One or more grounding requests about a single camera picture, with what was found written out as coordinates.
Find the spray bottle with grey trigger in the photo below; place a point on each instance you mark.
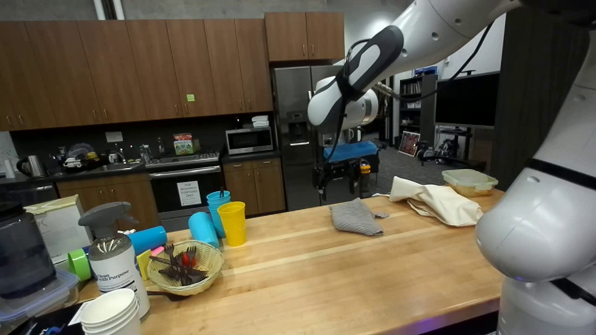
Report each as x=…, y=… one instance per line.
x=116, y=265

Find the yellow sponge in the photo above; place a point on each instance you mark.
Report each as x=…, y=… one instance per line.
x=143, y=264

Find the kitchen tap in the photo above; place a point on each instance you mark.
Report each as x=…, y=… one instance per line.
x=116, y=156

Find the blue plastic cup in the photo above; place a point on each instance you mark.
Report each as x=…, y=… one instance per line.
x=148, y=239
x=203, y=229

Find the yellow plastic cup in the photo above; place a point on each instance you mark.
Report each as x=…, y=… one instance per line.
x=232, y=223

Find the white cardboard box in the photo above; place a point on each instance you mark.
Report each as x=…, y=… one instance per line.
x=58, y=228

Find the row of brown wall cabinets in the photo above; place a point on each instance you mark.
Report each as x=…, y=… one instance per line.
x=139, y=70

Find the brown cabinet over refrigerator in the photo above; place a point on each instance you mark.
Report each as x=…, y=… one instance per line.
x=305, y=37

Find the microwave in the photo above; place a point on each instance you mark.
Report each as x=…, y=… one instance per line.
x=249, y=140

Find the clear plastic storage container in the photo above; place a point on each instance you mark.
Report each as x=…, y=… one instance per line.
x=42, y=302

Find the stainless steel refrigerator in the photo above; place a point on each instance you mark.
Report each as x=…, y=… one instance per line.
x=291, y=116

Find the wicker basket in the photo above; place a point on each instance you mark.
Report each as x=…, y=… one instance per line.
x=209, y=263

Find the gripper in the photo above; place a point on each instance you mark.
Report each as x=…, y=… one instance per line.
x=336, y=170

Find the large black monitor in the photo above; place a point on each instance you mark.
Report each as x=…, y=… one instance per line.
x=468, y=100

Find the green plastic cup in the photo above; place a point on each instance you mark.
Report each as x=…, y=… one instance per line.
x=79, y=264

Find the colourful cardboard box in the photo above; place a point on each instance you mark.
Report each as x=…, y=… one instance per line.
x=183, y=144

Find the grey knitted cloth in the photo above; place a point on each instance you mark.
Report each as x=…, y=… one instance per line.
x=355, y=217

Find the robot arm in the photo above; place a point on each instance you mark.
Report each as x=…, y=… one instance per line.
x=535, y=223

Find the bottle with orange cap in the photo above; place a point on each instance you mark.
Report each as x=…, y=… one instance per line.
x=365, y=177

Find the dish rack with dishes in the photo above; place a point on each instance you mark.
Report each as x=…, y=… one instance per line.
x=80, y=158

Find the stack of blue plastic cups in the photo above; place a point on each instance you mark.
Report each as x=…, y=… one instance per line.
x=216, y=204

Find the stove with oven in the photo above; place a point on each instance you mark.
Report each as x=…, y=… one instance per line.
x=184, y=186

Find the blue padded bench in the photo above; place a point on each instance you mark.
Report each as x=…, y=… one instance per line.
x=354, y=150

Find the cream cloth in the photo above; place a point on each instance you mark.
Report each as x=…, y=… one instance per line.
x=442, y=202

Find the dark bookshelf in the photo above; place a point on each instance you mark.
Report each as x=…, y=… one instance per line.
x=416, y=111

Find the brown sink base cabinet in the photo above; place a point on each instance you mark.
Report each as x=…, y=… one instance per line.
x=111, y=195

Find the framed picture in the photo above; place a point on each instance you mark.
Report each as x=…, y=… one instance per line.
x=409, y=143

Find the pink plastic piece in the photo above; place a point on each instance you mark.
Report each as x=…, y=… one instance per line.
x=157, y=251

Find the stack of white paper cups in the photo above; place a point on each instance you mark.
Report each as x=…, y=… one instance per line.
x=111, y=314

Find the dark translucent jug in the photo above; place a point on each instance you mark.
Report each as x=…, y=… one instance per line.
x=23, y=256

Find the food container with green lid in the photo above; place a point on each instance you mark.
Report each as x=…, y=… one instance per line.
x=469, y=181

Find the steel kettle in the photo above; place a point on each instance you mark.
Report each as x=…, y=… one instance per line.
x=31, y=166

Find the heap of dark plastic cutlery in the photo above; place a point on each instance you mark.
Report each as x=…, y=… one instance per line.
x=179, y=270

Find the white paper sign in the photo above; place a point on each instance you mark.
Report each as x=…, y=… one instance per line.
x=189, y=193

